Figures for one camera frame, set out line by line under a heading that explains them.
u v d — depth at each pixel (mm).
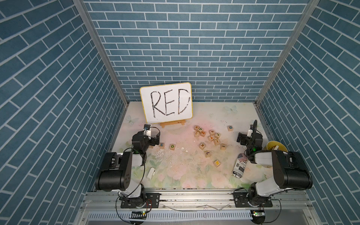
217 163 845
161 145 926
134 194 595
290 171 455
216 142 945
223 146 927
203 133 987
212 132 990
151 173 805
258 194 627
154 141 834
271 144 808
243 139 869
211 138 961
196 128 1018
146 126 801
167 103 963
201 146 921
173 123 1021
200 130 1010
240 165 830
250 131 835
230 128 1020
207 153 887
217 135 983
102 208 736
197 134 989
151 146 926
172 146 912
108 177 449
